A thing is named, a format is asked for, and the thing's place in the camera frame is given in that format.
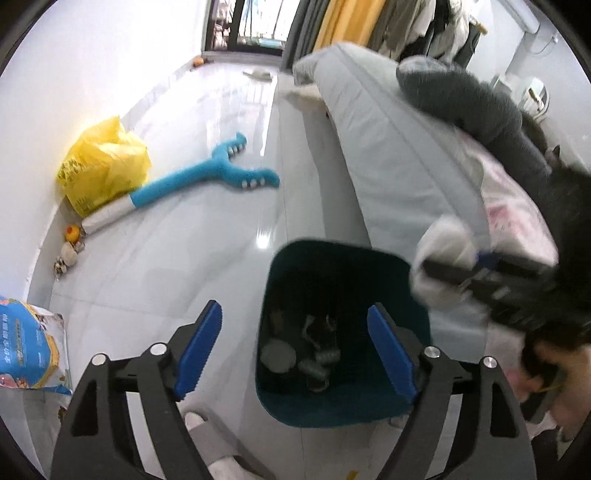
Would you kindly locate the dark framed window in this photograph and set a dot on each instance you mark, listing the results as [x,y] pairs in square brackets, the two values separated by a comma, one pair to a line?
[249,23]

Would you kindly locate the white round appliance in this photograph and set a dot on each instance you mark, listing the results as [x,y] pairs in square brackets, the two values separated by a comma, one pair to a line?
[531,94]

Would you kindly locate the person's right hand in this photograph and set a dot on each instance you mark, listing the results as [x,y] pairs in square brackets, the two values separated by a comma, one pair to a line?
[538,385]

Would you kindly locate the yellow plastic bag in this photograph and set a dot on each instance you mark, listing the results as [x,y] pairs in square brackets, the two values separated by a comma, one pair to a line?
[101,166]

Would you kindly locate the grey curtain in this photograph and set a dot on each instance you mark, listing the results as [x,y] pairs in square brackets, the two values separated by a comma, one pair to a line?
[300,32]

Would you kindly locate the pink printed white blanket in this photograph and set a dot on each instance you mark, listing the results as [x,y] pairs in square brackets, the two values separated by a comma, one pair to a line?
[508,212]

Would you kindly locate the yellow curtain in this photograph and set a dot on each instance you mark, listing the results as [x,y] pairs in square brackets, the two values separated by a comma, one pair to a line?
[346,21]

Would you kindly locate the blue printed feed bag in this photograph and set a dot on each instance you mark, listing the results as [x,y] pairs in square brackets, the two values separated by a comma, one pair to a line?
[27,346]

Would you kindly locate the small orange toy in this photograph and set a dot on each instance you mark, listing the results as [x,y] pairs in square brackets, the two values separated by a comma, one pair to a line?
[199,60]

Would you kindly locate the white round lid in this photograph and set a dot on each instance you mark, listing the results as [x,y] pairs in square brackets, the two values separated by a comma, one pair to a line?
[278,355]

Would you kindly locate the dark grey fleece blanket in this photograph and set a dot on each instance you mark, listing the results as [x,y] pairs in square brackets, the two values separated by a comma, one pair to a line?
[461,92]

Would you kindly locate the light grey mattress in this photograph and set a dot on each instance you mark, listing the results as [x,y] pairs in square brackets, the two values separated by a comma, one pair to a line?
[392,138]

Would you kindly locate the dark teal trash bin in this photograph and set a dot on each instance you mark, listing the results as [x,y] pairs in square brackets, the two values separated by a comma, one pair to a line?
[323,415]

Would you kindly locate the small beige toy figures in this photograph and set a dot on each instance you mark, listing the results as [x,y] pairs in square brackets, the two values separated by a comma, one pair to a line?
[68,258]

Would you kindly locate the crumpled grey wrapper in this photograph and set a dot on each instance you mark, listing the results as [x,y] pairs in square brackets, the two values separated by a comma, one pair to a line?
[318,363]

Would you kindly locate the blue plush toy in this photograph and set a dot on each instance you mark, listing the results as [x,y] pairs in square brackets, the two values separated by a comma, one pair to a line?
[184,184]

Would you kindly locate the hanging clothes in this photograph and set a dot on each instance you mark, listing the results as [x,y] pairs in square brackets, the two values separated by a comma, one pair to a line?
[425,27]

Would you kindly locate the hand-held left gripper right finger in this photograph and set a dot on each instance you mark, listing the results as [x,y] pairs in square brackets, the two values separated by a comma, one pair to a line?
[391,357]

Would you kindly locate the black white wrapper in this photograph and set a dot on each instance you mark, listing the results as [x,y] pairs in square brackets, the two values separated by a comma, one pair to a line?
[319,328]

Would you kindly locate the yellow rubber duck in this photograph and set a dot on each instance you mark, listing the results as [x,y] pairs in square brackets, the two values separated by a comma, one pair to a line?
[72,232]

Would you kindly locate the person's slippered foot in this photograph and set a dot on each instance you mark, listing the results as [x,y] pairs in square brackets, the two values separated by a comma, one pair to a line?
[221,445]

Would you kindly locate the white paper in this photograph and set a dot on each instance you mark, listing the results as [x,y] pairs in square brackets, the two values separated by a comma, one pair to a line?
[443,240]

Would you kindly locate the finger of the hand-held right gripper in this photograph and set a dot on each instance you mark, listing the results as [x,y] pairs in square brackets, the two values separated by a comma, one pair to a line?
[485,287]
[461,271]

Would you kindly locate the grey slipper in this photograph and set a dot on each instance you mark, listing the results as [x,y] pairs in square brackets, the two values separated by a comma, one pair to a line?
[257,74]

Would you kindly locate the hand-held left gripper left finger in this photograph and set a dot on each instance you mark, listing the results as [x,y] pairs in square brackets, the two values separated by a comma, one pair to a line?
[201,346]

